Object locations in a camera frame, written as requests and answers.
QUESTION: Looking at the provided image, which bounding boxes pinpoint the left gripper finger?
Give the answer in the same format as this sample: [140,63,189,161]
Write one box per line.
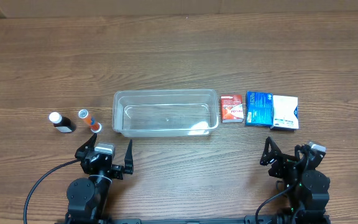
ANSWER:
[75,133,97,158]
[124,140,134,174]

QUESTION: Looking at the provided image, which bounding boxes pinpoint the orange tube white cap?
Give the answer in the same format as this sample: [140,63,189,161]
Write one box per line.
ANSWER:
[78,109,103,133]

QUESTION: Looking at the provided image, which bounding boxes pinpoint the dark bottle white cap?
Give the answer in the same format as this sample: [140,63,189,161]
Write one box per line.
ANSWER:
[48,111,76,133]

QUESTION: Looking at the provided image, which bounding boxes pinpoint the blue medicine box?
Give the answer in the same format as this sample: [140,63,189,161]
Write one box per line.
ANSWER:
[246,91,273,127]

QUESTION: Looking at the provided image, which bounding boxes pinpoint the white medicine box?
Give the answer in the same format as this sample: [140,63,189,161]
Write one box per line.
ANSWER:
[270,95,300,131]

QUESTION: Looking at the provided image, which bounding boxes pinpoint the red medicine box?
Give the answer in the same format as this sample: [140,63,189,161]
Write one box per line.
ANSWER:
[220,95,244,123]

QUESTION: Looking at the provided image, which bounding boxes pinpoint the clear plastic container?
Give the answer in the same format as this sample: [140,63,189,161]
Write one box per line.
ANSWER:
[112,89,219,138]

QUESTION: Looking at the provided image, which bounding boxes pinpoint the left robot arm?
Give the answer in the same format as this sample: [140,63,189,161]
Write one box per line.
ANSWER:
[65,134,134,223]

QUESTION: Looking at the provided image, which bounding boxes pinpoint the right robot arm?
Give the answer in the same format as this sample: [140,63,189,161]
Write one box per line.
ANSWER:
[254,137,330,223]

